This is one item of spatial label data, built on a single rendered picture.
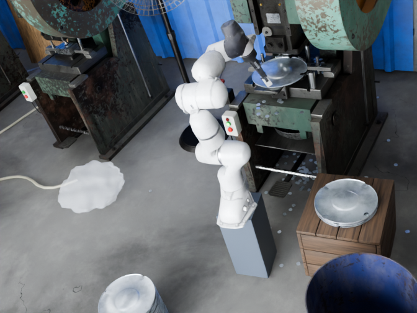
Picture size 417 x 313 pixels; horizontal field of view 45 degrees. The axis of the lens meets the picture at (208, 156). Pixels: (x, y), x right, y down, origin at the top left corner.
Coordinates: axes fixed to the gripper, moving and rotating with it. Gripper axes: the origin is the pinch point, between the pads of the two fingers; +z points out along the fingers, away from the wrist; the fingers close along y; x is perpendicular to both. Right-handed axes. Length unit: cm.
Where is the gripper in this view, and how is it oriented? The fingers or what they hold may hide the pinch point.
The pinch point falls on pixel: (266, 80)
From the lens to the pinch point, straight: 257.3
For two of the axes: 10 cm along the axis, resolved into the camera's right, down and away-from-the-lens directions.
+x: 8.0, -5.9, -1.3
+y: 2.8, 5.5, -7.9
